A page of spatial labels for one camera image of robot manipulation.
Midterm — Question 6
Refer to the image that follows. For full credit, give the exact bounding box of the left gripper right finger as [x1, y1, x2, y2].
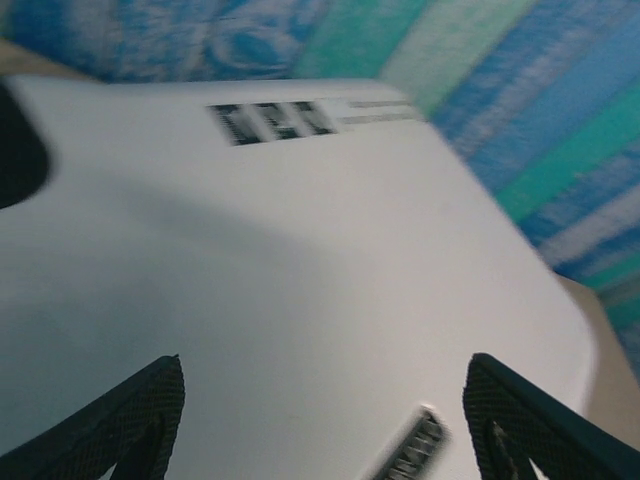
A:
[462, 352, 640, 480]

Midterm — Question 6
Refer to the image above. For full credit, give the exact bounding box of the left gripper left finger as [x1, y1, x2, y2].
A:
[0, 353, 186, 480]

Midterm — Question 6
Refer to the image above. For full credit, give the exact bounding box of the white hard-shell suitcase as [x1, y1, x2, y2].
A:
[0, 74, 599, 480]

